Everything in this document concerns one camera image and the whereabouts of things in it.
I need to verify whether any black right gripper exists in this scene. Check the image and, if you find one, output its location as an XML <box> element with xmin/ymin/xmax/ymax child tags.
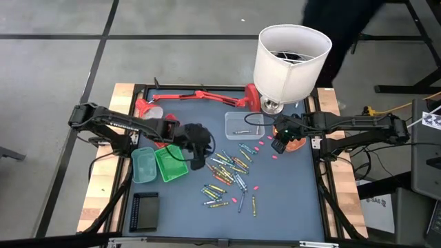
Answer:
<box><xmin>271</xmin><ymin>113</ymin><xmax>306</xmax><ymax>155</ymax></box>

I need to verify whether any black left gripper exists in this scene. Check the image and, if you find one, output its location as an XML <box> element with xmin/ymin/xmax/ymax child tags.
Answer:
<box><xmin>174</xmin><ymin>123</ymin><xmax>214</xmax><ymax>171</ymax></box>

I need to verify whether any orange plastic basket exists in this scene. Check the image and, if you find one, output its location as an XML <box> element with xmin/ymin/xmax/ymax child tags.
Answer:
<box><xmin>271</xmin><ymin>124</ymin><xmax>307</xmax><ymax>153</ymax></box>

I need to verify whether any green plastic basket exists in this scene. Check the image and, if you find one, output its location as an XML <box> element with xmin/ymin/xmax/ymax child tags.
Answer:
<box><xmin>154</xmin><ymin>143</ymin><xmax>189</xmax><ymax>183</ymax></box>

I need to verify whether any clear plastic container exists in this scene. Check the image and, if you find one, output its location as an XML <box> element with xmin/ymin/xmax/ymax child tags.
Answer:
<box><xmin>225</xmin><ymin>111</ymin><xmax>266</xmax><ymax>141</ymax></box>

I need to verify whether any red plastic basket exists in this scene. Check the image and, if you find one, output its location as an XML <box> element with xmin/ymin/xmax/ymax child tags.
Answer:
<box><xmin>151</xmin><ymin>113</ymin><xmax>180</xmax><ymax>149</ymax></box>

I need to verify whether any teal plastic basket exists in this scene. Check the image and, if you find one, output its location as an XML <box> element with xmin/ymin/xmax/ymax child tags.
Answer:
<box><xmin>130</xmin><ymin>147</ymin><xmax>158</xmax><ymax>184</ymax></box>

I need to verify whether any red desk lamp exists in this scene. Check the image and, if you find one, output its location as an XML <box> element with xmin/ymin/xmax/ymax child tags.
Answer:
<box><xmin>135</xmin><ymin>83</ymin><xmax>262</xmax><ymax>127</ymax></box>

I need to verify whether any white shade table lamp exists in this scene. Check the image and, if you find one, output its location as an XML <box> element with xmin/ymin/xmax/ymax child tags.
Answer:
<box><xmin>253</xmin><ymin>23</ymin><xmax>333</xmax><ymax>115</ymax></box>

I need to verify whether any black plastic tray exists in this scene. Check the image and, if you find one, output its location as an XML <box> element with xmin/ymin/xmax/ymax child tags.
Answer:
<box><xmin>129</xmin><ymin>192</ymin><xmax>160</xmax><ymax>233</ymax></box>

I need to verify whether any wooden side board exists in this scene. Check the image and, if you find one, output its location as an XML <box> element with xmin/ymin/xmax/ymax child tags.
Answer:
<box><xmin>316</xmin><ymin>87</ymin><xmax>369</xmax><ymax>238</ymax></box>
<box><xmin>77</xmin><ymin>83</ymin><xmax>136</xmax><ymax>234</ymax></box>

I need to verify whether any person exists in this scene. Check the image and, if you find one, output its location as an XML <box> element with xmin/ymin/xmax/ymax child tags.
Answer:
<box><xmin>301</xmin><ymin>0</ymin><xmax>385</xmax><ymax>89</ymax></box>

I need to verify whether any black stand leg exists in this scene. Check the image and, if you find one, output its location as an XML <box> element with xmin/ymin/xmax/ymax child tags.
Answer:
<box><xmin>374</xmin><ymin>0</ymin><xmax>441</xmax><ymax>94</ymax></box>

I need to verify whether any grey cabinet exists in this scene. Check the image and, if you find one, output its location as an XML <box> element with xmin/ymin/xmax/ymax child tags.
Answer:
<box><xmin>411</xmin><ymin>99</ymin><xmax>441</xmax><ymax>201</ymax></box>

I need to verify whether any grey box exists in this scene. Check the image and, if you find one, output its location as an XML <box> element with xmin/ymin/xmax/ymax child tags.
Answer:
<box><xmin>358</xmin><ymin>187</ymin><xmax>441</xmax><ymax>247</ymax></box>

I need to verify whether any printed marker sheet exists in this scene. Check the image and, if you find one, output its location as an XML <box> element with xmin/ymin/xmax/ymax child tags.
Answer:
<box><xmin>422</xmin><ymin>111</ymin><xmax>441</xmax><ymax>131</ymax></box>

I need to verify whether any grey stand foot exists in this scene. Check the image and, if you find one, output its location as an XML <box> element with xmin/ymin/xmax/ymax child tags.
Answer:
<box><xmin>0</xmin><ymin>146</ymin><xmax>27</xmax><ymax>162</ymax></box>

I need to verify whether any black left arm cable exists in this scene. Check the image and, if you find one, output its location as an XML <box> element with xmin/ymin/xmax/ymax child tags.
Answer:
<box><xmin>164</xmin><ymin>132</ymin><xmax>216</xmax><ymax>163</ymax></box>

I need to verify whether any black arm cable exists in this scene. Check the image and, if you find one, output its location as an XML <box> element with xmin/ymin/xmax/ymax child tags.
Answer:
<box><xmin>164</xmin><ymin>132</ymin><xmax>216</xmax><ymax>163</ymax></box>
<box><xmin>243</xmin><ymin>112</ymin><xmax>276</xmax><ymax>127</ymax></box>

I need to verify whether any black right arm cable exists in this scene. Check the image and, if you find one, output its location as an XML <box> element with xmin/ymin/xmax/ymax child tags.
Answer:
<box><xmin>243</xmin><ymin>112</ymin><xmax>276</xmax><ymax>127</ymax></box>

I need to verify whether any black table frame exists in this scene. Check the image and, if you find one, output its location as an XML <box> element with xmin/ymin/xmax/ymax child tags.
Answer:
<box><xmin>76</xmin><ymin>82</ymin><xmax>369</xmax><ymax>248</ymax></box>

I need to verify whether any yellow power cable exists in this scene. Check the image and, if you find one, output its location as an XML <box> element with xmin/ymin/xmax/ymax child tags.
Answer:
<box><xmin>361</xmin><ymin>91</ymin><xmax>441</xmax><ymax>116</ymax></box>

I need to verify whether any white cable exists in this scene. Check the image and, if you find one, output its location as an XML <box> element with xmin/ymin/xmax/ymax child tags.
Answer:
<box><xmin>406</xmin><ymin>105</ymin><xmax>441</xmax><ymax>130</ymax></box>

